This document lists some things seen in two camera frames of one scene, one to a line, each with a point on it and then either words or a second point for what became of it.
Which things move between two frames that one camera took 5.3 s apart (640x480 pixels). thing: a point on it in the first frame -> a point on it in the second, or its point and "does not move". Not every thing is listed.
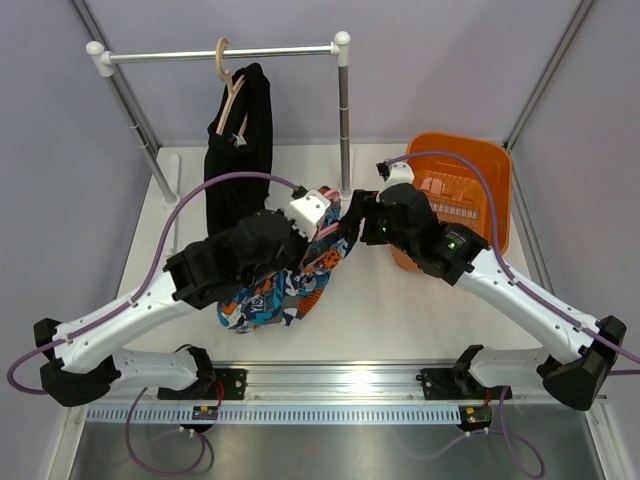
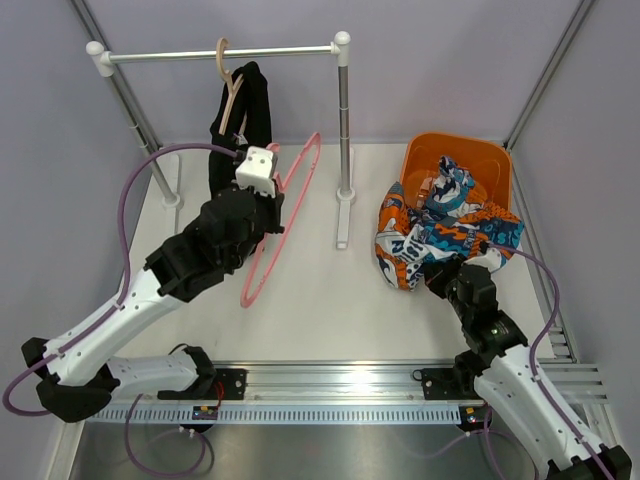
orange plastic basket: (468, 180) does not move
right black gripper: (358, 209) -> (435, 273)
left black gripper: (303, 246) -> (273, 205)
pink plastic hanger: (334, 195) -> (245, 302)
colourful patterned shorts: (286, 298) -> (444, 221)
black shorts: (239, 140) does not move
